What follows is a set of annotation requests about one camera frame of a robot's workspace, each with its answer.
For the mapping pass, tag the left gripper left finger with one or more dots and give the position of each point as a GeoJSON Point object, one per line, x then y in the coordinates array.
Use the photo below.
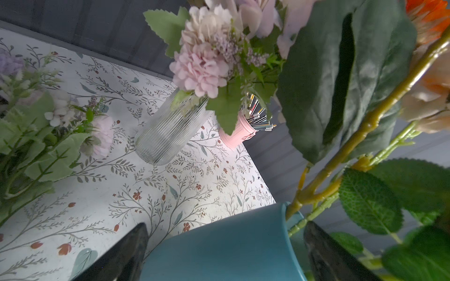
{"type": "Point", "coordinates": [123, 262]}

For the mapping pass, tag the white pink flower bunch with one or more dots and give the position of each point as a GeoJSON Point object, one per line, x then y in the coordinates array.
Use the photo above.
{"type": "Point", "coordinates": [226, 52]}

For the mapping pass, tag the cream white rose stem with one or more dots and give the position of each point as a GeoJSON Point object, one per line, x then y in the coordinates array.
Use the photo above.
{"type": "Point", "coordinates": [405, 199]}

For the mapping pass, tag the orange gerbera flower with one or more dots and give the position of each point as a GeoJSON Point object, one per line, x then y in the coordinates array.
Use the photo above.
{"type": "Point", "coordinates": [430, 17]}

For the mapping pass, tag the peach rose stem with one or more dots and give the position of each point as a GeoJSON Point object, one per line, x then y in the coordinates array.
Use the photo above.
{"type": "Point", "coordinates": [428, 101]}

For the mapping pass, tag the teal ceramic vase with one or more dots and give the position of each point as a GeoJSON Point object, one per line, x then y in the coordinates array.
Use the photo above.
{"type": "Point", "coordinates": [251, 246]}

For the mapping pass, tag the blue hydrangea flower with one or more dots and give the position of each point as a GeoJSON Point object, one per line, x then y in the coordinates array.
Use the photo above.
{"type": "Point", "coordinates": [344, 80]}

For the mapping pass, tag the pink pencil cup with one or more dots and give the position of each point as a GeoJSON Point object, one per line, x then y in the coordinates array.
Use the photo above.
{"type": "Point", "coordinates": [243, 131]}

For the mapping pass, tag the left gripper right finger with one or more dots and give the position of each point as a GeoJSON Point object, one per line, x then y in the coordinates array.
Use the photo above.
{"type": "Point", "coordinates": [330, 261]}

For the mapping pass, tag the floral patterned table mat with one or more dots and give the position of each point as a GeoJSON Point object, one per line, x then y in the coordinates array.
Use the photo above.
{"type": "Point", "coordinates": [61, 234]}

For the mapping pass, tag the clear glass vase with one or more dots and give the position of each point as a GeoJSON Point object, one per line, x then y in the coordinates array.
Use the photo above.
{"type": "Point", "coordinates": [169, 130]}

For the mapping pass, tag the small lilac flower sprig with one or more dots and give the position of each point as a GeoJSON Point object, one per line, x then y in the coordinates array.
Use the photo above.
{"type": "Point", "coordinates": [44, 130]}

